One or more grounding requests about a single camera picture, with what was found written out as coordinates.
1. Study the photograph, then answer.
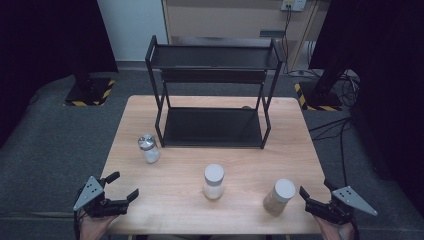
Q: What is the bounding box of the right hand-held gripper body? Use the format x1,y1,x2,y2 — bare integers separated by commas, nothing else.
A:
304,185,379,225

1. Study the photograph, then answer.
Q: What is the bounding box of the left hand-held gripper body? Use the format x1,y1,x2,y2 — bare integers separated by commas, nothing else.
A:
73,175,130,220

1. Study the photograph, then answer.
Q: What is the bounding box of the white-lid jar of brown powder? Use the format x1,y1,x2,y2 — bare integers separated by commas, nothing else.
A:
262,178,297,216

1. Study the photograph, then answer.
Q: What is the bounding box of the silver-lid jar of white powder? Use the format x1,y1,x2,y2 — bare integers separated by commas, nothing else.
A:
137,133,161,165

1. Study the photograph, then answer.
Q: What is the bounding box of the white-lid jar of white powder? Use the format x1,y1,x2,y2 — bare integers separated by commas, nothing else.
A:
202,163,226,201

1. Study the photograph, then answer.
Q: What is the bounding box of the black metal two-tier rack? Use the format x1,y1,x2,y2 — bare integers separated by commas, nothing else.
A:
144,34,284,150

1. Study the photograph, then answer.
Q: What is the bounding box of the person's right hand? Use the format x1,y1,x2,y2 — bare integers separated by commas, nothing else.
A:
313,215,355,240

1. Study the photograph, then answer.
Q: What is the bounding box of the person's left hand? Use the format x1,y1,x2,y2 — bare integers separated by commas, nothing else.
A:
79,214,118,240

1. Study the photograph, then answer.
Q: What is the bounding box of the striped-edge black stand base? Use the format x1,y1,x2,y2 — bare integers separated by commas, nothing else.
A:
64,77,116,107
294,81,343,112

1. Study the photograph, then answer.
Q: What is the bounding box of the black stand column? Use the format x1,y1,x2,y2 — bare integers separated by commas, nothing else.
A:
73,56,98,95
313,59,349,101

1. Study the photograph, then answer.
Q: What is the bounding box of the dark curtain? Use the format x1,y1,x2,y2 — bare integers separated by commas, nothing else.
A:
309,0,424,209
0,0,119,148

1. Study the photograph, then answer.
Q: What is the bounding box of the black floor cable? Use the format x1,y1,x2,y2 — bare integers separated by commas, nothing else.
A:
309,117,354,188

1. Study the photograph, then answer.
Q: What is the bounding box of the tangle of black cables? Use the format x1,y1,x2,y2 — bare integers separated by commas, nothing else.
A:
338,69,362,108

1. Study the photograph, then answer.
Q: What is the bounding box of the black power cable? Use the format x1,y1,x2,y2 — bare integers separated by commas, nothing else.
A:
281,9,321,78

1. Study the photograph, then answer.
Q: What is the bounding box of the white wall outlet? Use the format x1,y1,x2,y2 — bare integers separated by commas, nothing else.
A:
281,0,307,12

